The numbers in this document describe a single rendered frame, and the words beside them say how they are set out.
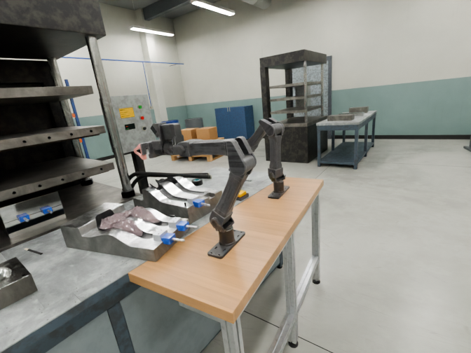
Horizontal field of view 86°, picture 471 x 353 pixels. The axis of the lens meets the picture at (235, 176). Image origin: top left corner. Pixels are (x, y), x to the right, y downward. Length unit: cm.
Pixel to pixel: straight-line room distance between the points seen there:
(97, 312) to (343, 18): 750
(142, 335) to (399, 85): 703
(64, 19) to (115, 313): 148
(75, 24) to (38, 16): 17
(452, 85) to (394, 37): 161
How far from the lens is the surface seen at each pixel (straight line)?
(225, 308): 83
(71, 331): 114
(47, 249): 148
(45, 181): 180
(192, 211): 129
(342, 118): 493
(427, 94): 738
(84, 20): 188
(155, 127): 110
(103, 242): 122
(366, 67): 748
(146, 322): 131
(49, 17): 181
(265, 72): 539
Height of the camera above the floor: 137
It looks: 17 degrees down
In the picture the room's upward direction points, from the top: 6 degrees counter-clockwise
